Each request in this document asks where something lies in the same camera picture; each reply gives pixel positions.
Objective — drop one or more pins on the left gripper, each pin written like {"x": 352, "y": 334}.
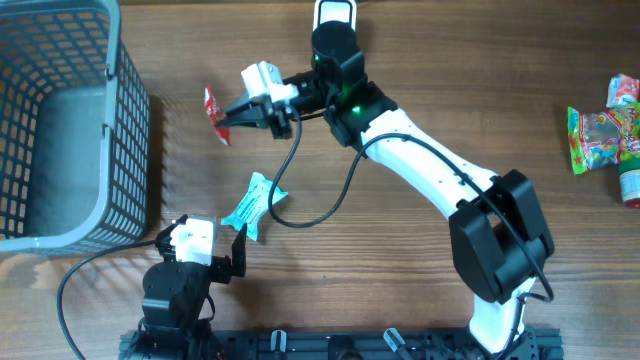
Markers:
{"x": 221, "y": 265}

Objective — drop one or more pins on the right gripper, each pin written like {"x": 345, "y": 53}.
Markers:
{"x": 251, "y": 112}

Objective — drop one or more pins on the red snack stick packet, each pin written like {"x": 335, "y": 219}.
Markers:
{"x": 215, "y": 115}

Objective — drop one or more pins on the teal tissue packet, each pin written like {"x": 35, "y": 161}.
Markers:
{"x": 252, "y": 207}

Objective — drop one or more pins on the green Haribo gummy bag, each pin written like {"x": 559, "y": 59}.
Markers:
{"x": 600, "y": 139}

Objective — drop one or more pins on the red white candy packet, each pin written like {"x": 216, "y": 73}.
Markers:
{"x": 622, "y": 90}

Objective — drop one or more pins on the green lid jar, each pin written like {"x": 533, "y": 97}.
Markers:
{"x": 630, "y": 182}

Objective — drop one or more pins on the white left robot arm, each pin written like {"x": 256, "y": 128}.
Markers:
{"x": 176, "y": 289}

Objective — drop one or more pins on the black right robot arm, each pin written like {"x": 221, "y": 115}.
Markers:
{"x": 499, "y": 237}

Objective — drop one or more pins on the white barcode scanner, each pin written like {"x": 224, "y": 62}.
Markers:
{"x": 344, "y": 11}

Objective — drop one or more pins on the grey plastic shopping basket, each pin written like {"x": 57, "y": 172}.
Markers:
{"x": 75, "y": 130}

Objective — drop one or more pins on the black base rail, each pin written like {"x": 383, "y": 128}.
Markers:
{"x": 441, "y": 343}

